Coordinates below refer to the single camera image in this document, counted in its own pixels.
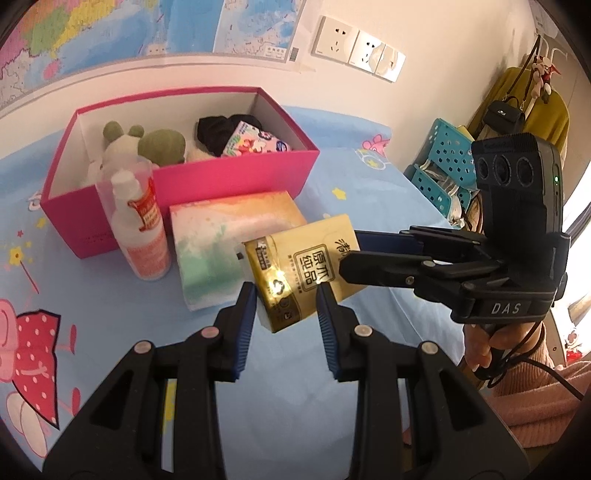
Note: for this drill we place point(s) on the blue cartoon printed sheet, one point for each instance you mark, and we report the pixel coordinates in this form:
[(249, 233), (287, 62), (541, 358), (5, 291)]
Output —
[(277, 415)]

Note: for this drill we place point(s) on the green white frog plush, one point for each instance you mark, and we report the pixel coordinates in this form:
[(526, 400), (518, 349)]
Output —
[(161, 145)]

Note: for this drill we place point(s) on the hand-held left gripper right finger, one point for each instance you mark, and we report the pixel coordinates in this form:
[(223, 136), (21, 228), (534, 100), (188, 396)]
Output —
[(328, 332)]

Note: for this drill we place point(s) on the small doll charm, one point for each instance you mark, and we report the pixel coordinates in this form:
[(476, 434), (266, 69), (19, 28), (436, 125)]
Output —
[(542, 69)]

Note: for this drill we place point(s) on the black cloth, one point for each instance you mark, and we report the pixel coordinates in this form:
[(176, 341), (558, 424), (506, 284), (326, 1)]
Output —
[(217, 131)]

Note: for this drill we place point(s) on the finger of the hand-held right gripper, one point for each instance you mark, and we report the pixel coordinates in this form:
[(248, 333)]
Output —
[(415, 241), (392, 272)]

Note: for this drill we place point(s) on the pastel tissue box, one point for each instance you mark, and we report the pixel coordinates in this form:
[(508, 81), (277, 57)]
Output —
[(217, 249)]

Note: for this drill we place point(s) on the colourful printed tissue packet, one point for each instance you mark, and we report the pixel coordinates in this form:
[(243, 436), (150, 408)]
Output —
[(254, 141)]

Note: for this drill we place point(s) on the person's right forearm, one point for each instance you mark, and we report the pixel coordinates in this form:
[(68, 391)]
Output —
[(545, 401)]

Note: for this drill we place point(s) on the black shoulder bag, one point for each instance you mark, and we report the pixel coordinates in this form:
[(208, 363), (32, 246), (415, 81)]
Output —
[(503, 115)]

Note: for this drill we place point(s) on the person's right hand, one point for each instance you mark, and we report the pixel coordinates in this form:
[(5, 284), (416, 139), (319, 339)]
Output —
[(480, 346)]

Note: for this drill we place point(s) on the teal perforated basket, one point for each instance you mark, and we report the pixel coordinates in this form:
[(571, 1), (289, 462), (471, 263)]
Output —
[(450, 147), (427, 189)]

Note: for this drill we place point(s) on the yellow hanging garment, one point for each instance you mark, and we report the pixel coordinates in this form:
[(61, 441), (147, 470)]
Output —
[(545, 115)]

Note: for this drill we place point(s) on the white wall socket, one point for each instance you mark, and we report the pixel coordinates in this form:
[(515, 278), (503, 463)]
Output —
[(364, 50), (334, 38), (391, 63)]

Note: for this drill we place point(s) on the pink cardboard box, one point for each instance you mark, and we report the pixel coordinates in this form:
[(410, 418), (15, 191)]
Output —
[(231, 180)]

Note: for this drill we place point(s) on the colourful wall map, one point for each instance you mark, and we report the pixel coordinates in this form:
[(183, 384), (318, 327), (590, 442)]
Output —
[(92, 27)]

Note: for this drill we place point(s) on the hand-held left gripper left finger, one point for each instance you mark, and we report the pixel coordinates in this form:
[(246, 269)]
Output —
[(244, 332)]

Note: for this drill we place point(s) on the gold tissue packet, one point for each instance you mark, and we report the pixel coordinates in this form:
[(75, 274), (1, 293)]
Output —
[(286, 263)]

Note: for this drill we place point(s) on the white orange lotion bottle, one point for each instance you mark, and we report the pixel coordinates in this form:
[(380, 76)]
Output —
[(143, 249)]

